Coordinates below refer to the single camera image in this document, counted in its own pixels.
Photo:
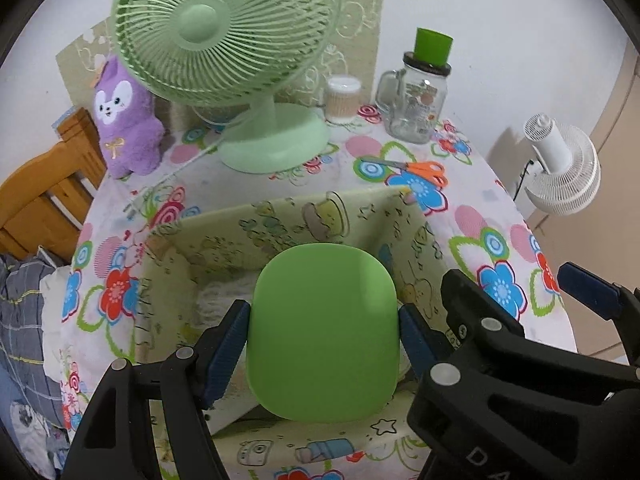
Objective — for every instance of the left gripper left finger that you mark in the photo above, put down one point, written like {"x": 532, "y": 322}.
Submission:
{"x": 223, "y": 346}

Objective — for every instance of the green cup on jar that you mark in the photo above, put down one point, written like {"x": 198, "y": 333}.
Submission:
{"x": 432, "y": 47}

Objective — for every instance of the plaid blue bedding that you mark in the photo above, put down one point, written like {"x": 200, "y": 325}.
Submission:
{"x": 31, "y": 401}

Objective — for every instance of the white floor fan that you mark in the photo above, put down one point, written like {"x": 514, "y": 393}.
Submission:
{"x": 565, "y": 175}

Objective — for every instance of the cotton swab container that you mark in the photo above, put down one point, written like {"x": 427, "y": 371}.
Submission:
{"x": 341, "y": 99}

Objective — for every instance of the beige cartoon placemat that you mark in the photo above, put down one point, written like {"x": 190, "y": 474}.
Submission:
{"x": 352, "y": 50}

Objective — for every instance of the glass mason jar mug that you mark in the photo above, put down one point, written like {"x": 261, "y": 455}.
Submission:
{"x": 411, "y": 99}

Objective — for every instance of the green rounded case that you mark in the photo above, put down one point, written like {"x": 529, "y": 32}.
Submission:
{"x": 323, "y": 340}

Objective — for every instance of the yellow cartoon fabric storage box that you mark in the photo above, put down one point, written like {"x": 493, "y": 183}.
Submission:
{"x": 194, "y": 269}

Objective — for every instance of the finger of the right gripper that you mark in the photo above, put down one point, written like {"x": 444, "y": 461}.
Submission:
{"x": 593, "y": 292}

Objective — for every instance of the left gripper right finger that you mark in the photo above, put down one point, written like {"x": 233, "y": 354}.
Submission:
{"x": 418, "y": 340}

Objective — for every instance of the wooden chair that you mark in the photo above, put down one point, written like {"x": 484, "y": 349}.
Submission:
{"x": 44, "y": 203}

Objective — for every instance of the orange handled scissors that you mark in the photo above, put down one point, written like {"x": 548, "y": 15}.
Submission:
{"x": 431, "y": 171}

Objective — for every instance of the floral tablecloth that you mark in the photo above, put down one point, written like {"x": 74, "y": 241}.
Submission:
{"x": 480, "y": 232}

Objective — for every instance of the green desk fan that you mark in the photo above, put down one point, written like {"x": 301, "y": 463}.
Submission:
{"x": 218, "y": 53}

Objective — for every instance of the purple plush toy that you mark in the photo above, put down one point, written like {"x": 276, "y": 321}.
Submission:
{"x": 130, "y": 134}

